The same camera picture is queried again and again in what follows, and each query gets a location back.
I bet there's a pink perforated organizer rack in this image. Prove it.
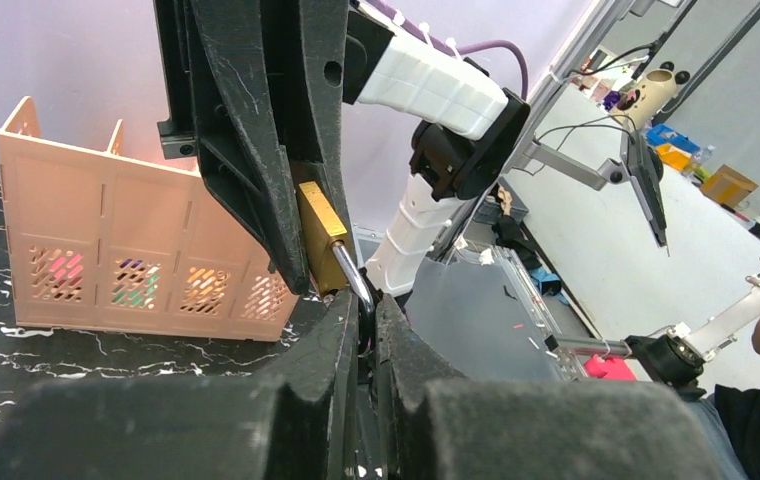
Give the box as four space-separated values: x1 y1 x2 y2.
0 97 297 342

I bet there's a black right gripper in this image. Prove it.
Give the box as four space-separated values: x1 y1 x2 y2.
153 0 349 295

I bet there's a monitor on arm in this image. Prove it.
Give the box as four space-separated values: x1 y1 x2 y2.
522 118 668 249

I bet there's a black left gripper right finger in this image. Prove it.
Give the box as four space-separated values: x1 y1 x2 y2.
375 297 721 479

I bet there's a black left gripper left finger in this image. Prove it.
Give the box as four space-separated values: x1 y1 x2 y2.
0 291 358 479

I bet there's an aluminium frame rail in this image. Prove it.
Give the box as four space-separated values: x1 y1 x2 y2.
501 0 649 175

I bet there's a beige panda mug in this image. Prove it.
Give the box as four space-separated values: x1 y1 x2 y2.
611 61 691 131

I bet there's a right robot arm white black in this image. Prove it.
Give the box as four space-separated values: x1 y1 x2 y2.
154 1 530 297

